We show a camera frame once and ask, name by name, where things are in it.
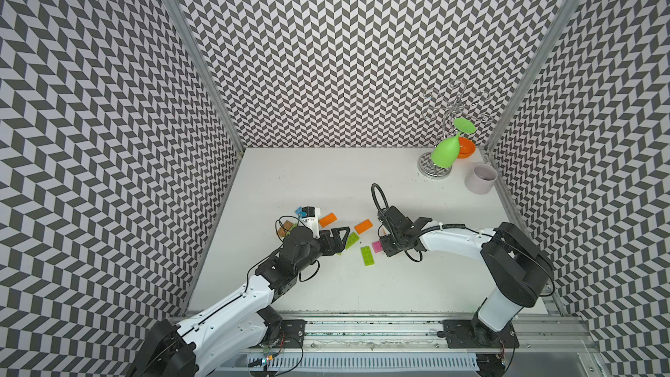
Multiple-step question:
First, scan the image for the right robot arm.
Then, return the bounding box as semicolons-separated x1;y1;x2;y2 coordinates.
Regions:
378;206;554;333

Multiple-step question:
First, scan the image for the aluminium front rail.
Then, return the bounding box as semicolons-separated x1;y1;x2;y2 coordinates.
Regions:
151;311;603;377

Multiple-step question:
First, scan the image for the green plastic wine glass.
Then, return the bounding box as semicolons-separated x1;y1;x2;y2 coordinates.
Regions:
431;117;476;169

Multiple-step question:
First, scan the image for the orange lego brick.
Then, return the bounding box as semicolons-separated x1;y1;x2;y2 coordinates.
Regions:
354;219;373;235
319;213;338;229

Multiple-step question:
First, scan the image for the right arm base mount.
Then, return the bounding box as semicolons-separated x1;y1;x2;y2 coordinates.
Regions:
437;319;520;351

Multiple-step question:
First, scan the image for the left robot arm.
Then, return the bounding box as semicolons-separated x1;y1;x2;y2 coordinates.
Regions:
126;225;351;376

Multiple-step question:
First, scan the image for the orange plastic bowl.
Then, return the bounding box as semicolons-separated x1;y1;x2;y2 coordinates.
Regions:
457;137;476;159

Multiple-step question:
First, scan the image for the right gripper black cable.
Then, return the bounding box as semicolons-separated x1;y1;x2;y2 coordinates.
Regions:
370;182;391;218

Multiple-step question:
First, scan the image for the pink lego cube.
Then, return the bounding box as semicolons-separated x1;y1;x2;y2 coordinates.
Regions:
372;241;383;253

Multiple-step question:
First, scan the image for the green lego brick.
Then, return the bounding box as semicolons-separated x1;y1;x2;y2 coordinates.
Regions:
360;246;374;266
345;232;359;250

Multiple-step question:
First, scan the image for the grey cup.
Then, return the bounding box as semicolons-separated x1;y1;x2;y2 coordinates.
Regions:
464;163;498;195

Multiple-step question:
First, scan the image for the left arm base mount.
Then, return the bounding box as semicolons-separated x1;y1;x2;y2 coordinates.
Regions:
260;319;307;350

